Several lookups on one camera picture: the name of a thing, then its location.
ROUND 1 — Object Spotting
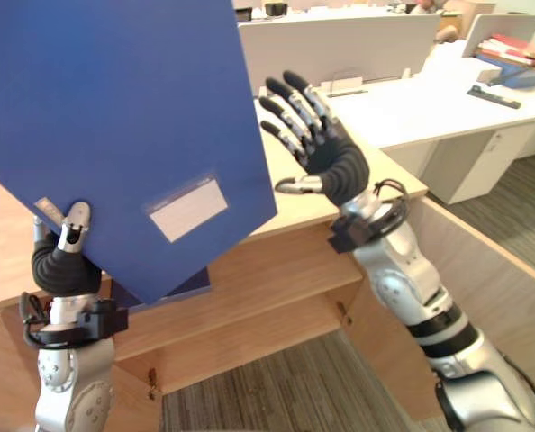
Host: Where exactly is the blue file tray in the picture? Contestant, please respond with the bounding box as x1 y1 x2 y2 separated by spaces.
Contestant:
474 53 535 90

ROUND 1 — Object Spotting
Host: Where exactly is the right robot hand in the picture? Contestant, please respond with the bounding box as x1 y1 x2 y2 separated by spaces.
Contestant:
258 70 370 209

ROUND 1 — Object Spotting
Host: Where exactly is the blue folder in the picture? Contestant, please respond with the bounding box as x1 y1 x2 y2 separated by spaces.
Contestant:
0 0 278 306

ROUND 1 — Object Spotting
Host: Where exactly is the white desk partition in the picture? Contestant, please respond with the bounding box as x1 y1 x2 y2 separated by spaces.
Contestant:
237 13 443 96
461 13 535 59

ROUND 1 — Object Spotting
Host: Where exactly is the white office desk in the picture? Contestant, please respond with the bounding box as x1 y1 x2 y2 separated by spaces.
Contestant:
321 44 535 206

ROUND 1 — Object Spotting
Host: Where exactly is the person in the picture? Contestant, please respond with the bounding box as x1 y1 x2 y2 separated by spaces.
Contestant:
413 0 461 44

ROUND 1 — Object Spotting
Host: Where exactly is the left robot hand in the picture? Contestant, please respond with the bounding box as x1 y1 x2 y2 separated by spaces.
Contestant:
31 201 104 300

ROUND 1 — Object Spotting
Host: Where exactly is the black stapler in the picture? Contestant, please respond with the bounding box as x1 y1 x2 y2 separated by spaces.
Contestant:
467 84 522 109

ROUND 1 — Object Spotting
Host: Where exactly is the wooden cabinet door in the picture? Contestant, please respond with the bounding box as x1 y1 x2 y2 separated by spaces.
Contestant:
386 196 535 427

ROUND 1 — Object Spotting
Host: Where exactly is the white desk pedestal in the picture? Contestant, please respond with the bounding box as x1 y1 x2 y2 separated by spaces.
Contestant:
420 120 535 206

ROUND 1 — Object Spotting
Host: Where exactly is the red and white folder stack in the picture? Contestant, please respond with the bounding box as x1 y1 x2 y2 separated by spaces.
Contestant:
476 33 535 68

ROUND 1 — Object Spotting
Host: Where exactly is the blue binder in cabinet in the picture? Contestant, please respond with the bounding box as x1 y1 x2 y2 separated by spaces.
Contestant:
113 266 213 311

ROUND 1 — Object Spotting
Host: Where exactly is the clear acrylic sign holder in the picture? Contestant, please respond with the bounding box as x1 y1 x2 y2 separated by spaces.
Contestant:
320 67 370 99

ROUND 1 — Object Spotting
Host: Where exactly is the wooden office cabinet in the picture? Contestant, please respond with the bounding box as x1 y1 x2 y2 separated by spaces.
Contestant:
0 128 430 432

